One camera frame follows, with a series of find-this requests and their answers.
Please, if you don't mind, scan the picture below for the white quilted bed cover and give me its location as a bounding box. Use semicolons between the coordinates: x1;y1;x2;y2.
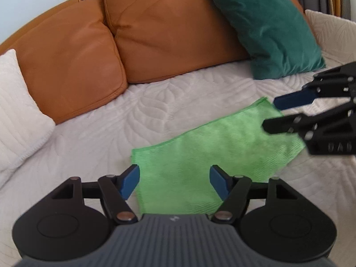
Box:
1;61;355;266

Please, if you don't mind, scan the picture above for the orange cushion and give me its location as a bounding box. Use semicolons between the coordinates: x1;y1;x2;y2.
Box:
104;0;249;84
1;0;128;124

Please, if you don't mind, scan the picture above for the white quilted pillow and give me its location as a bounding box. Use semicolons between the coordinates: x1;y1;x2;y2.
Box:
0;49;55;186

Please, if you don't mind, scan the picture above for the left orange back cushion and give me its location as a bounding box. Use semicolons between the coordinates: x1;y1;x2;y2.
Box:
1;0;128;124

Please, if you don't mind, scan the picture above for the dark green velvet pillow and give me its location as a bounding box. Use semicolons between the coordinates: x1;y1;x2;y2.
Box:
212;0;326;80

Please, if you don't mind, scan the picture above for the right orange back cushion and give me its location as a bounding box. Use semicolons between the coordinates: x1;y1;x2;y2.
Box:
104;0;249;84

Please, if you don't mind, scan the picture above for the green microfibre towel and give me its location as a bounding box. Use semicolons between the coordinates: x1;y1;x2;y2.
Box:
131;98;304;214

